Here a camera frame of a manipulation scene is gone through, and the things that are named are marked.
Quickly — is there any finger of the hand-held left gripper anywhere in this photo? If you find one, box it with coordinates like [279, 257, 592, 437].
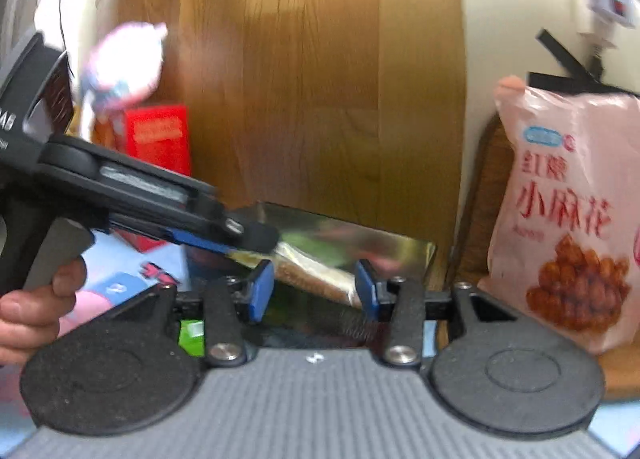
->
[92, 146, 281, 255]
[107, 216, 253, 260]

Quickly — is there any large pink snack bag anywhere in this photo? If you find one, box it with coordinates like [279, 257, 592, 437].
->
[477, 75, 640, 355]

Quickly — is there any wooden headboard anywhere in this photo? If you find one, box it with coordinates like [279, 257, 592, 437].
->
[117, 0, 468, 260]

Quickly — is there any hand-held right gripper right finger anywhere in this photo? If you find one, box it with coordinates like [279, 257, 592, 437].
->
[355, 259, 523, 369]

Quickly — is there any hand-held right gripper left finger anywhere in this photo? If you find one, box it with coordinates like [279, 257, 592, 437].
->
[107, 260, 276, 369]

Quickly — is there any brown cushion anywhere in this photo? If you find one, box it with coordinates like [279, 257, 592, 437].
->
[445, 114, 640, 400]

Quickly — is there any person's left hand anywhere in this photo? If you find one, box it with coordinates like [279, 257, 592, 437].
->
[0, 259, 88, 366]

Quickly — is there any black cardboard box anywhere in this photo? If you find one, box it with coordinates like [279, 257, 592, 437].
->
[172, 202, 438, 350]

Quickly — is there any pink and blue plush toy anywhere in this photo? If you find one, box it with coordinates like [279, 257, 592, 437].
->
[80, 22, 168, 115]

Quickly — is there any red gift box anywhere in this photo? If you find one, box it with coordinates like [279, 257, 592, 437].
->
[92, 104, 193, 252]

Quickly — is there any black strap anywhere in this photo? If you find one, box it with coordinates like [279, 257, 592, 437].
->
[529, 29, 640, 96]

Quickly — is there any blue cartoon printed bed sheet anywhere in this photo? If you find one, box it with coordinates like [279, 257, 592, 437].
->
[0, 226, 640, 459]

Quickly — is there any green packet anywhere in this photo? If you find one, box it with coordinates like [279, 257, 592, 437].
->
[179, 320, 206, 357]

